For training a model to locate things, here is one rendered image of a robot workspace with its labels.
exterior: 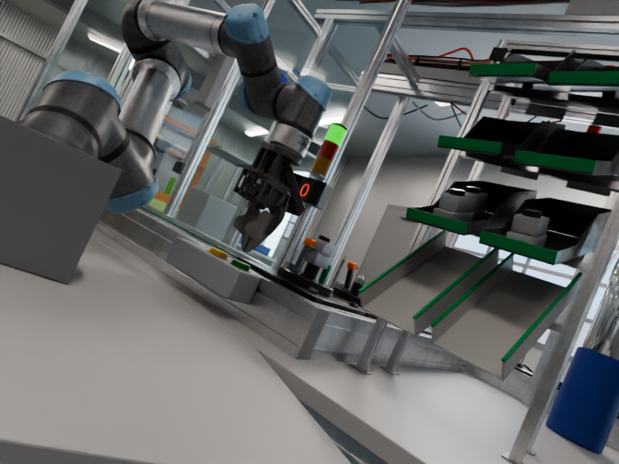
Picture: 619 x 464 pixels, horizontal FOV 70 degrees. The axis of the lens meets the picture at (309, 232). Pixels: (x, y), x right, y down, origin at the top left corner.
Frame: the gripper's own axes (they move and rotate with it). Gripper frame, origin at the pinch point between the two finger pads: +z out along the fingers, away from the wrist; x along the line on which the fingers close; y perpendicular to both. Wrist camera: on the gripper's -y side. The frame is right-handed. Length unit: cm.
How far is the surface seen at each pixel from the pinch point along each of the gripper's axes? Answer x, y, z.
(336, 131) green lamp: -16, -31, -39
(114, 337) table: 15.7, 32.3, 14.8
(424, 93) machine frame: -47, -124, -101
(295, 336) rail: 16.2, -3.5, 11.2
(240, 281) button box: 3.4, 2.0, 6.5
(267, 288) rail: 5.8, -3.5, 6.0
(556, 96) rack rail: 36, -25, -54
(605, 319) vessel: 58, -96, -23
